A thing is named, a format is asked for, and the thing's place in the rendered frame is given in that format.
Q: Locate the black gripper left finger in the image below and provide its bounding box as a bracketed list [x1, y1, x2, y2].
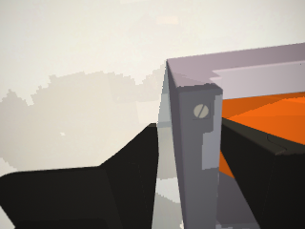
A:
[0, 123, 159, 229]

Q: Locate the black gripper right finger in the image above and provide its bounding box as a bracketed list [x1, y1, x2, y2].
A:
[220, 117, 305, 229]

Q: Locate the orange l-shaped part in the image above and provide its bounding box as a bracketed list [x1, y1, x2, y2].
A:
[219, 92, 305, 178]

